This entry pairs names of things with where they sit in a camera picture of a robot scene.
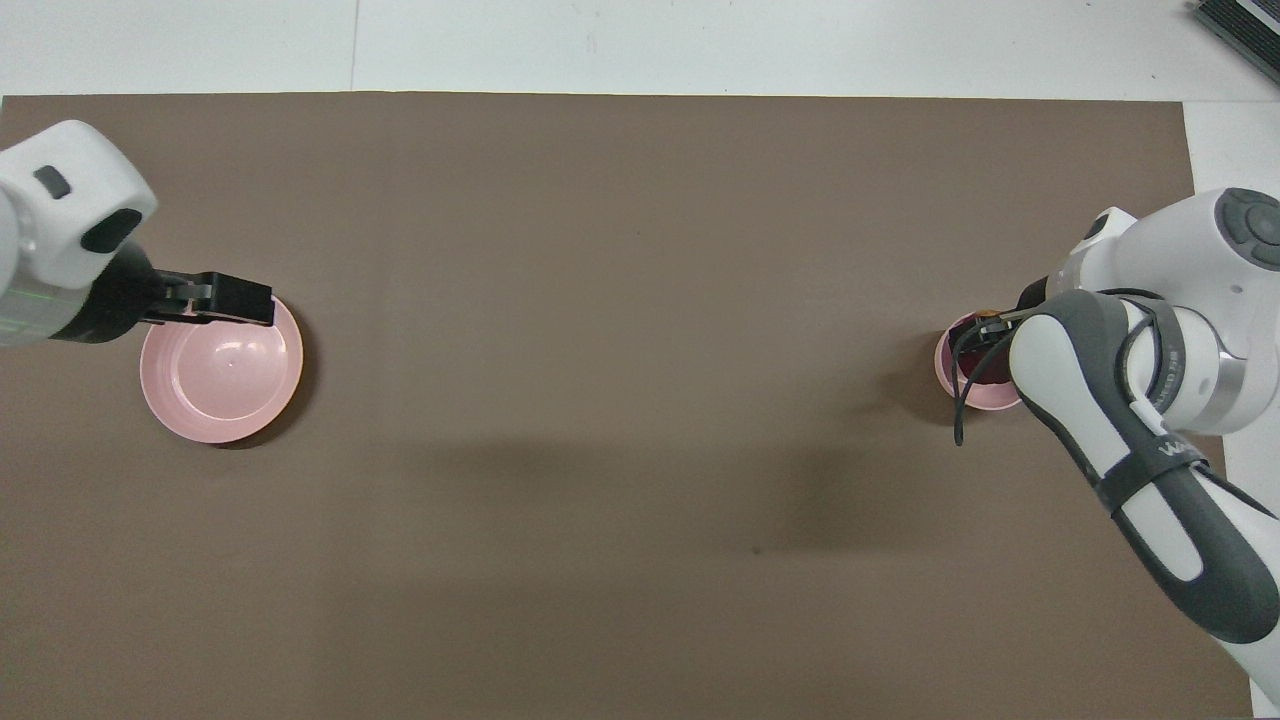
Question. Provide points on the dark ribbed device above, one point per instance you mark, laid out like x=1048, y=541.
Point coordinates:
x=1245, y=22

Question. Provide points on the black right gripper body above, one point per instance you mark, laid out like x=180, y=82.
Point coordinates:
x=1033, y=294

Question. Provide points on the brown table mat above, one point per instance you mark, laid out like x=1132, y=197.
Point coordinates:
x=640, y=250

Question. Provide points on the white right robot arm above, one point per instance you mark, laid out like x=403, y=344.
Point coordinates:
x=1160, y=260

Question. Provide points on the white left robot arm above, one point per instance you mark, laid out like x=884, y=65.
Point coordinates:
x=60, y=220

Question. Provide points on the pink plate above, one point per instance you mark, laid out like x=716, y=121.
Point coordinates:
x=220, y=385

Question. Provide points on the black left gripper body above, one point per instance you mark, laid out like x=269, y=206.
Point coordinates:
x=120, y=295

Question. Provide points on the dark red apple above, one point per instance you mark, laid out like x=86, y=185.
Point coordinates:
x=985, y=368

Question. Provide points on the pink bowl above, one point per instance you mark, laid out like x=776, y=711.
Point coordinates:
x=980, y=398

